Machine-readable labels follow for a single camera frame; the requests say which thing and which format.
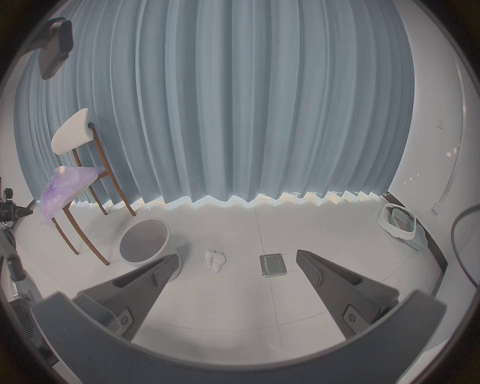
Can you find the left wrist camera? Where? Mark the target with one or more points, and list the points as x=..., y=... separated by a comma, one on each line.
x=8, y=195

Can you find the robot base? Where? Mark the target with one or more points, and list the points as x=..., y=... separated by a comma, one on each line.
x=22, y=322

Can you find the purple plastic bag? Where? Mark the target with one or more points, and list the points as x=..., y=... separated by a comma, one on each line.
x=62, y=187

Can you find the white wall socket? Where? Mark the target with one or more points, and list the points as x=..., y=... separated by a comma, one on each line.
x=441, y=124

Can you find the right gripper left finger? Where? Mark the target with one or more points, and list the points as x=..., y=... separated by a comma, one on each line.
x=142, y=292

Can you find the white padded wooden chair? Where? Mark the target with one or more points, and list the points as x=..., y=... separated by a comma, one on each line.
x=69, y=131

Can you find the white trash bin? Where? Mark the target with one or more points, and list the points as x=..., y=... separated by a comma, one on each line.
x=144, y=240

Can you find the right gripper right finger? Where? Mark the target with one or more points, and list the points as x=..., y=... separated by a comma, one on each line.
x=337, y=292

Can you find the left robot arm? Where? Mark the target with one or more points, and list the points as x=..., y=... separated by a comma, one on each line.
x=15, y=268

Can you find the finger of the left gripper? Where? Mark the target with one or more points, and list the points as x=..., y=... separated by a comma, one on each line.
x=22, y=212

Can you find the pale blue curtain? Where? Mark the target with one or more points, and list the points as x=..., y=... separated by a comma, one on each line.
x=240, y=93

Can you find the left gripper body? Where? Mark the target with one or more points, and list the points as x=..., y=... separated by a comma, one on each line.
x=7, y=217

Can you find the white paper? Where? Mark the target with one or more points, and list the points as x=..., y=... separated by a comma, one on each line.
x=214, y=261

